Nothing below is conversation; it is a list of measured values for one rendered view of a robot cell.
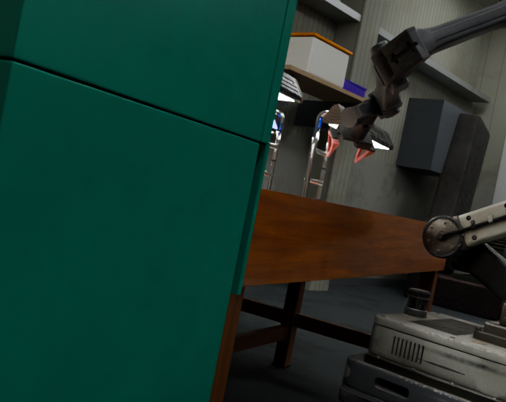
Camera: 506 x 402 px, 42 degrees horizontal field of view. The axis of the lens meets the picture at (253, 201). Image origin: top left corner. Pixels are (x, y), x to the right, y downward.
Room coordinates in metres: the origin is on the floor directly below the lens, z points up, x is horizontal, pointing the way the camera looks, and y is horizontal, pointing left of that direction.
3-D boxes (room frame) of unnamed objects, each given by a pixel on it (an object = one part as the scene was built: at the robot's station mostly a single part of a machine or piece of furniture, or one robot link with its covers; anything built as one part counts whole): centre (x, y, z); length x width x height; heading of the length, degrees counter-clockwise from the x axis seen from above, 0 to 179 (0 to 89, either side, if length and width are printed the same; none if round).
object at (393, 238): (1.96, -0.35, 0.67); 1.81 x 0.12 x 0.19; 152
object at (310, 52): (4.79, -0.20, 1.76); 0.49 x 0.41 x 0.28; 140
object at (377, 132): (2.56, -0.37, 1.08); 0.62 x 0.08 x 0.07; 152
